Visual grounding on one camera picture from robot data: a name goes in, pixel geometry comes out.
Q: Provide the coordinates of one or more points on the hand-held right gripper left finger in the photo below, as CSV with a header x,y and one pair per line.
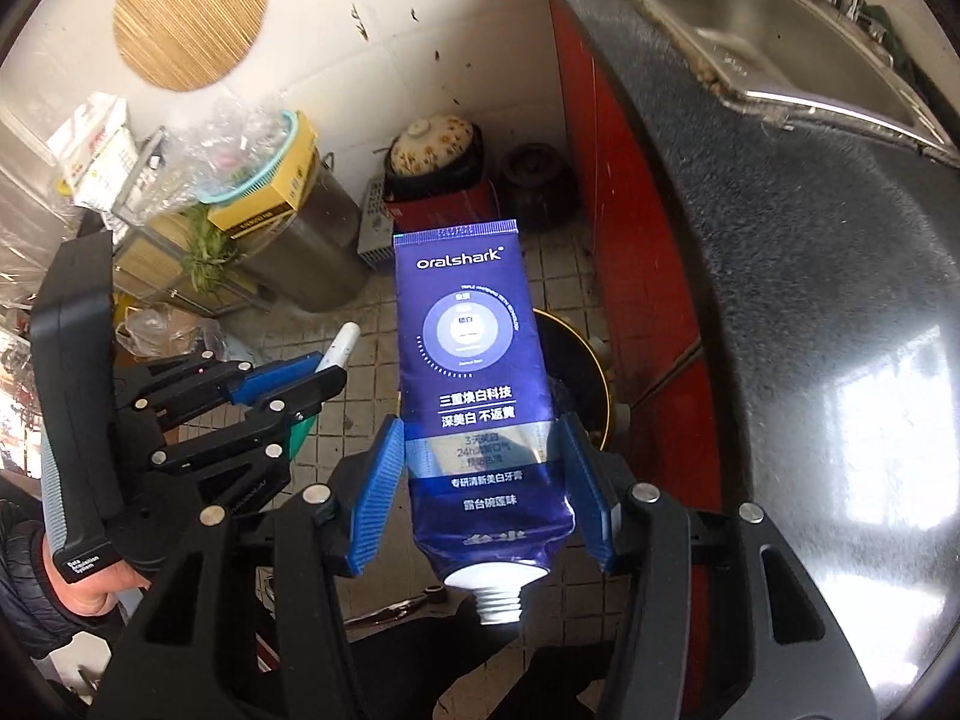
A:
x,y
375,495

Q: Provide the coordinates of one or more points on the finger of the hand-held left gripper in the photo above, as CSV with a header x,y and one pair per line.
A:
x,y
300,394
277,381

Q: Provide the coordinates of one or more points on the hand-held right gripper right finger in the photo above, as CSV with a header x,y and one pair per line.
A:
x,y
592,495

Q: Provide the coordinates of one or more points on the white marker with green cap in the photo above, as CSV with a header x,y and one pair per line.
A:
x,y
341,345

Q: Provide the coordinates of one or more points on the black pan yellow rim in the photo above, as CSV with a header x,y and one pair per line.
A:
x,y
577,375

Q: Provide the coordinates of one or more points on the blue toothpaste tube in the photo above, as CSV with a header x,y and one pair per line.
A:
x,y
480,390

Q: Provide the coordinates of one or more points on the person's left forearm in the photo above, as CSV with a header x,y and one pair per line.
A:
x,y
22,577

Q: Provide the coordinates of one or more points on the person's left hand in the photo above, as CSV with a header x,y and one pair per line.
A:
x,y
82,592

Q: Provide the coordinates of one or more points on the crumpled plastic bag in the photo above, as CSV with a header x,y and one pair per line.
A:
x,y
169,330

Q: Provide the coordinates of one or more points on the stainless steel pot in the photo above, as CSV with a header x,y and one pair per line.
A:
x,y
315,255

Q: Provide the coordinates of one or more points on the green leafy plant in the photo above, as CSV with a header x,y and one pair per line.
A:
x,y
208,247

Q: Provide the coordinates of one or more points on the grey perforated holder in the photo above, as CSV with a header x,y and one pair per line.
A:
x,y
373,229

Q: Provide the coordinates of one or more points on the yellow cardboard box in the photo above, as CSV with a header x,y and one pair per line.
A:
x,y
289,180

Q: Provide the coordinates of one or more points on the teal plastic basket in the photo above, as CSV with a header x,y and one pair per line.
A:
x,y
262,180

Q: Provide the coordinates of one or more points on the white carton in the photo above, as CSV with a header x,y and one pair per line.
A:
x,y
94,150

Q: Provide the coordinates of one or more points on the red box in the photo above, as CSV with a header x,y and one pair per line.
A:
x,y
450,210

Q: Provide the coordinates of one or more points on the clear plastic bag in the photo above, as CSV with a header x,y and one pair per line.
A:
x,y
210,142

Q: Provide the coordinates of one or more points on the red cabinet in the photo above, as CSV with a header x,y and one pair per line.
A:
x,y
630,240

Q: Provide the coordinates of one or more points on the floral ceramic pot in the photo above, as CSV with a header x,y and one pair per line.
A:
x,y
435,146

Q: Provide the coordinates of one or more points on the dark clay pot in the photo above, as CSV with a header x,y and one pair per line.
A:
x,y
536,187

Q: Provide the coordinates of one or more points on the round bamboo mat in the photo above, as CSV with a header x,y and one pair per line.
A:
x,y
191,11

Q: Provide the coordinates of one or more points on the stainless steel sink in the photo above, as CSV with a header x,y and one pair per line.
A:
x,y
750,22

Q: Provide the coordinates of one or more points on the dark green cloth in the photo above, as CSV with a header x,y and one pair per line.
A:
x,y
892,45

